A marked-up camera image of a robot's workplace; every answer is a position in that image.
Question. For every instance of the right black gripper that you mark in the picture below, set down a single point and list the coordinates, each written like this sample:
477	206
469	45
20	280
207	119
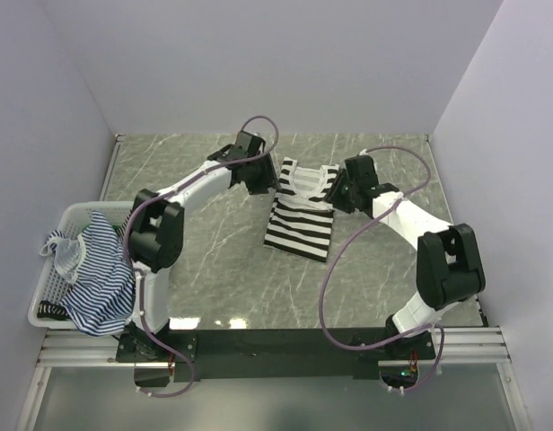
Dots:
333	195

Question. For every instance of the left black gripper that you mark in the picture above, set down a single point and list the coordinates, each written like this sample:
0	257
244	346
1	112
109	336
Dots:
269	178

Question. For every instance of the black white striped tank top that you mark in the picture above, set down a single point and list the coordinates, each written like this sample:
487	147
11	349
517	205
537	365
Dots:
300	220

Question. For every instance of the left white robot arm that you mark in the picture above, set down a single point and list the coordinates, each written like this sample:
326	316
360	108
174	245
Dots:
154	236

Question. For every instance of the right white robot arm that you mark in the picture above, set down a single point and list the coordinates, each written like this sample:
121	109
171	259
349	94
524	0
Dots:
449	270

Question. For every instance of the blue white striped tank top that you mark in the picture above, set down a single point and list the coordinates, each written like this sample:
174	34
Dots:
102	286

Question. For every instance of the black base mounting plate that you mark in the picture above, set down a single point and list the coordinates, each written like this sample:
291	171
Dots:
229	354

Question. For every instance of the white plastic laundry basket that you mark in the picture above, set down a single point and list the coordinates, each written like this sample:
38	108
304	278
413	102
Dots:
51	286

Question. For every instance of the dark thin striped garment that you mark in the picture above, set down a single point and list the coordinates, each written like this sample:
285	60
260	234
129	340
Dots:
52	311

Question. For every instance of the aluminium rail frame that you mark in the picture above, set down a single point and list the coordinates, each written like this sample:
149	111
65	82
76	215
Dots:
462	346

